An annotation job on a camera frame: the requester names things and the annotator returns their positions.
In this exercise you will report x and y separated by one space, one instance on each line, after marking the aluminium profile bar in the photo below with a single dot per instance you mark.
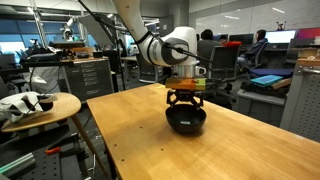
17 165

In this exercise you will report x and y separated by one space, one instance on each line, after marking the green cube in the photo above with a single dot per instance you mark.
185 122

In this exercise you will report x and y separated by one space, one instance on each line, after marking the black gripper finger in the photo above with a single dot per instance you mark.
197 99
172 97

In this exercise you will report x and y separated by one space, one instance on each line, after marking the seated person grey shirt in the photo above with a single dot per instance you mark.
206 44

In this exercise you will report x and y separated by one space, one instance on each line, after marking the black bowl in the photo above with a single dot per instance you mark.
185 112

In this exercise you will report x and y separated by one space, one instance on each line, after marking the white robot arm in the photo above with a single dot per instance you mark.
177 50

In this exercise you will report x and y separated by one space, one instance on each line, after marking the white cloth with black object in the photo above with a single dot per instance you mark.
17 106

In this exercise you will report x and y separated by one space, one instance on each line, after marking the round wooden side table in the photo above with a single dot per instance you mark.
65 106

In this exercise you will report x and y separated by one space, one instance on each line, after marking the grey office chair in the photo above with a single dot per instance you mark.
222 68

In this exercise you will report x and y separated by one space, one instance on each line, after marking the grey perforated cabinet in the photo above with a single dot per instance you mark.
301 113

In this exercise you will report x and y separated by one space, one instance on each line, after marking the orange handled tool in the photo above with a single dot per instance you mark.
52 150

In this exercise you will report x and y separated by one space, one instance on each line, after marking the seated person in dark hoodie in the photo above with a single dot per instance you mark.
247 58

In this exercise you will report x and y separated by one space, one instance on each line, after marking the teal book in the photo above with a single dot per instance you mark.
267 80

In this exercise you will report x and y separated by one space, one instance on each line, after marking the photo softbox light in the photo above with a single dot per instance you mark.
102 34

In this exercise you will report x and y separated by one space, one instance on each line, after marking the computer monitor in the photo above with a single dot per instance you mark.
284 36

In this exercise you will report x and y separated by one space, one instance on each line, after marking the grey drawer cabinet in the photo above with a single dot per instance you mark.
88 79

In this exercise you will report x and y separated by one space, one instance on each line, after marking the orange and green gripper body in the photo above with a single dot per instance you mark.
185 89

